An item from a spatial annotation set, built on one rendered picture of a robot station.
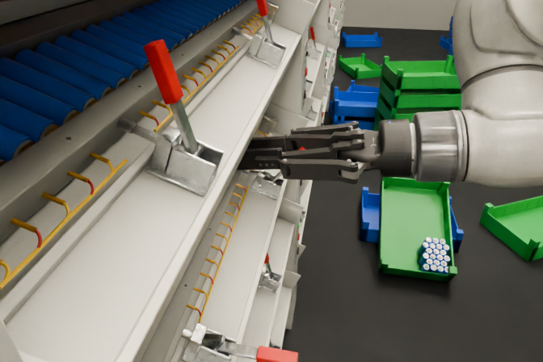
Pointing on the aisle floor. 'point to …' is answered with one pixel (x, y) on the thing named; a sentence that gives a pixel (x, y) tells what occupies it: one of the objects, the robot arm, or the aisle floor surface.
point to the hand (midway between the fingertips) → (258, 153)
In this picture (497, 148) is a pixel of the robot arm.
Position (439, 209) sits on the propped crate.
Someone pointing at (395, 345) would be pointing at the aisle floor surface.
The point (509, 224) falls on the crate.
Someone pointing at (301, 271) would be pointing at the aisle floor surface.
